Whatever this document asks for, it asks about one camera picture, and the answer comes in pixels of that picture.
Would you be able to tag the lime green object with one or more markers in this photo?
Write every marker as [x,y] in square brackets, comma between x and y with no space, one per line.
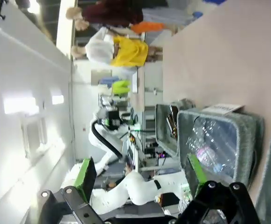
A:
[121,87]

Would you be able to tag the white equipment shelf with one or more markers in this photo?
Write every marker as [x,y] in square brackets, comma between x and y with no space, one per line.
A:
[149,93]

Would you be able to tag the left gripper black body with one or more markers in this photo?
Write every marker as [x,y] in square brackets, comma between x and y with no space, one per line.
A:
[113,119]

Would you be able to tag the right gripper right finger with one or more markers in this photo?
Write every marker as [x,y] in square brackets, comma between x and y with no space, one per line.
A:
[197,172]

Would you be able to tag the white label reading Plastic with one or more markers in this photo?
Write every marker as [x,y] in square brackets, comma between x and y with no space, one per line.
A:
[221,109]

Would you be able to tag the grey fabric basket Plastic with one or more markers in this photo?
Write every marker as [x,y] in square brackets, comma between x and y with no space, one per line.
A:
[252,130]

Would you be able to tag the brown glass bottle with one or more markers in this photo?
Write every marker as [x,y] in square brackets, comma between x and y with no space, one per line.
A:
[172,113]
[174,133]

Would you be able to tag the grey fabric basket Bottle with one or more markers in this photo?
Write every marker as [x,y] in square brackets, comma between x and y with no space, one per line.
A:
[161,130]

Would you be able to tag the large clear plastic bottle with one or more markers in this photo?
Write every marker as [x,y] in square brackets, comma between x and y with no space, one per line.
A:
[210,128]

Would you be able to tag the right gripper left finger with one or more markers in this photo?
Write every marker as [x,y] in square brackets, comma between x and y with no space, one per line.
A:
[88,177]

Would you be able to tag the person in dark red top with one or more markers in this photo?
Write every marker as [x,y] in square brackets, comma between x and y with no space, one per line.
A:
[114,14]

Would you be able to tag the person in white and yellow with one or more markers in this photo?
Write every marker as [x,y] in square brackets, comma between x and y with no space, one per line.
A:
[128,51]

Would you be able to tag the ceiling light panel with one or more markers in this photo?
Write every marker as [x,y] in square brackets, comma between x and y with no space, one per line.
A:
[57,99]
[21,105]

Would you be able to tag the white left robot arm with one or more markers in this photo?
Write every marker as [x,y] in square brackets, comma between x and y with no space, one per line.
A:
[135,186]

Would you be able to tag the small labelled clear plastic bottle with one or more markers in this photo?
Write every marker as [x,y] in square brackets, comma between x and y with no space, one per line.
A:
[205,152]

